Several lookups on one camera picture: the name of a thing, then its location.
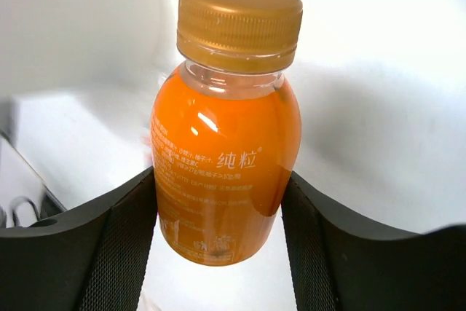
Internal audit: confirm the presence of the orange juice bottle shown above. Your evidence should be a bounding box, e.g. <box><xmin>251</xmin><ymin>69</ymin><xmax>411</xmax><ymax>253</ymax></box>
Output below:
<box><xmin>151</xmin><ymin>0</ymin><xmax>303</xmax><ymax>267</ymax></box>

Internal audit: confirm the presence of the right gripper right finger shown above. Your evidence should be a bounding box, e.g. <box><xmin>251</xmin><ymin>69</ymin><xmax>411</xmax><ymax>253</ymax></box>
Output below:
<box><xmin>282</xmin><ymin>173</ymin><xmax>465</xmax><ymax>310</ymax></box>

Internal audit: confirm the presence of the white cylindrical bin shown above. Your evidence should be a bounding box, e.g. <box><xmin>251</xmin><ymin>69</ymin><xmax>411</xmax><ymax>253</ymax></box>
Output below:
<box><xmin>1</xmin><ymin>0</ymin><xmax>175</xmax><ymax>228</ymax></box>

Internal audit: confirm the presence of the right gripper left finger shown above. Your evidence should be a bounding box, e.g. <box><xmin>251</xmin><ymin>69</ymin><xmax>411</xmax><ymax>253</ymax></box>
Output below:
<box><xmin>1</xmin><ymin>168</ymin><xmax>157</xmax><ymax>310</ymax></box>

